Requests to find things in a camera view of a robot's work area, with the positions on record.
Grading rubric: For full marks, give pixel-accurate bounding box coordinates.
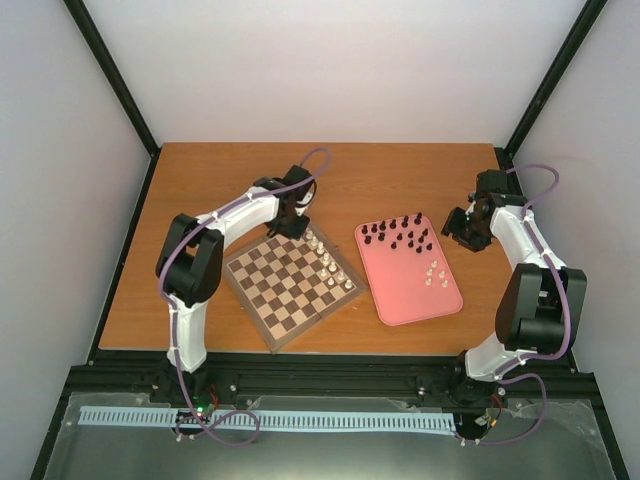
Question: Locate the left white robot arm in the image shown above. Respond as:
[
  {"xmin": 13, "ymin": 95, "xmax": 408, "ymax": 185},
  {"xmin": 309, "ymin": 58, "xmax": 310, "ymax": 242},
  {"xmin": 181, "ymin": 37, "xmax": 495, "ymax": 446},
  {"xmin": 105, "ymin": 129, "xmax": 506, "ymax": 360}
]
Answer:
[{"xmin": 156, "ymin": 165, "xmax": 316, "ymax": 403}]

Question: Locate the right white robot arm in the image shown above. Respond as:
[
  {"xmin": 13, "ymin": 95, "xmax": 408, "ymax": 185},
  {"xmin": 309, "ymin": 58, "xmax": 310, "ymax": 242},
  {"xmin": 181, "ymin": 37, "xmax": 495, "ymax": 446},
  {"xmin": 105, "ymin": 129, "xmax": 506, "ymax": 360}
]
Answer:
[{"xmin": 442, "ymin": 169, "xmax": 587, "ymax": 383}]

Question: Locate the wooden folding chess board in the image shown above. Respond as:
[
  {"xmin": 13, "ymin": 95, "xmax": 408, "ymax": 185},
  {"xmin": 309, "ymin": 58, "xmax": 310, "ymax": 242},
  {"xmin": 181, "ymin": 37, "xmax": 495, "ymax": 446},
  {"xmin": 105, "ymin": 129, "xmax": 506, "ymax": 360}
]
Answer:
[{"xmin": 222, "ymin": 223, "xmax": 367, "ymax": 353}]

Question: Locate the pink rubber tray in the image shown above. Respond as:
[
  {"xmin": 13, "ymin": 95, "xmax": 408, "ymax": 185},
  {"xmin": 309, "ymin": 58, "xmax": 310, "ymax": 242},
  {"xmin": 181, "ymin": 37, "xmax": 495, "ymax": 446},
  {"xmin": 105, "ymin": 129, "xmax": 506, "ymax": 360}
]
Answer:
[{"xmin": 354, "ymin": 212, "xmax": 463, "ymax": 326}]

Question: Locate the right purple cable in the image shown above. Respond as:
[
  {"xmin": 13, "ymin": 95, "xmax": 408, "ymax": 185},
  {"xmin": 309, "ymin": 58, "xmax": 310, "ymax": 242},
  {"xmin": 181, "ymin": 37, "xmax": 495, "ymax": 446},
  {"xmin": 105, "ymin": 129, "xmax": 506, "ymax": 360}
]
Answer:
[{"xmin": 453, "ymin": 164, "xmax": 574, "ymax": 446}]

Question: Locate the light blue cable duct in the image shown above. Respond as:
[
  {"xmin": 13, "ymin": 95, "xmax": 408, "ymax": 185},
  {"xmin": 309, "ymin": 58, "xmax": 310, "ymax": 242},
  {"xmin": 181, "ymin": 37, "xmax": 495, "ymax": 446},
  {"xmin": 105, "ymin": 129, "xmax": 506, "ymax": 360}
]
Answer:
[{"xmin": 77, "ymin": 406, "xmax": 455, "ymax": 435}]

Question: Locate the black aluminium frame rail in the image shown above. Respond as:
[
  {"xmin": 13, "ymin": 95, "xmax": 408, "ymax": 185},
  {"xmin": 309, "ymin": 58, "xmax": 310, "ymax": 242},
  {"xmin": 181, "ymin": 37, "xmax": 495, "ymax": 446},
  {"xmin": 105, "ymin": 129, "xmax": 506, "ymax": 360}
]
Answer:
[{"xmin": 63, "ymin": 350, "xmax": 600, "ymax": 410}]

